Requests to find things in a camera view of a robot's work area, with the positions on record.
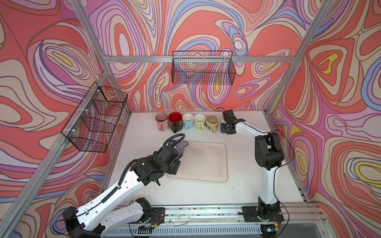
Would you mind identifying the purple mug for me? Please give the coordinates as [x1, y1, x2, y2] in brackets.
[175, 140, 189, 154]

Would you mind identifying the black skull mug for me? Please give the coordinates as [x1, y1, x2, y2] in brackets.
[168, 112, 183, 133]

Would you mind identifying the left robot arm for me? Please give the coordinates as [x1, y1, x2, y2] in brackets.
[62, 133, 185, 238]

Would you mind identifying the black wire basket back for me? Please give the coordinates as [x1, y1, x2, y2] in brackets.
[171, 50, 236, 85]

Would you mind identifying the pink mug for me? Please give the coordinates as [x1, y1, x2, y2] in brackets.
[155, 113, 169, 131]

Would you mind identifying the light blue mug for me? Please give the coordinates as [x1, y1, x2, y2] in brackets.
[183, 113, 194, 130]

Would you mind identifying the aluminium front rail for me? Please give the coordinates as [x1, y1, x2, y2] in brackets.
[80, 203, 325, 227]

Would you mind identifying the beige plastic tray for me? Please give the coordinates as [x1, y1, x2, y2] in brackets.
[166, 141, 228, 183]

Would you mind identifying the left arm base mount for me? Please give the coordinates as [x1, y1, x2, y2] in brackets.
[130, 207, 165, 225]

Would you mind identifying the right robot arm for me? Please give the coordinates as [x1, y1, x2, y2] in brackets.
[220, 110, 285, 223]

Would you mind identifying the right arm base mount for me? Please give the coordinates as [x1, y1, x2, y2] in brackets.
[239, 205, 284, 223]

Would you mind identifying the black wire basket left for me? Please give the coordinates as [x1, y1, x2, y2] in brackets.
[61, 82, 128, 153]

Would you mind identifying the black wire basket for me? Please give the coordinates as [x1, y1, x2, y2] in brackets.
[171, 50, 236, 85]
[61, 82, 128, 153]

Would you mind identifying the green mug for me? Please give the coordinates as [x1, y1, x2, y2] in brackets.
[193, 114, 206, 130]

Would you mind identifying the beige ceramic teapot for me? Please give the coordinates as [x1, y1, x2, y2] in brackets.
[205, 116, 219, 133]

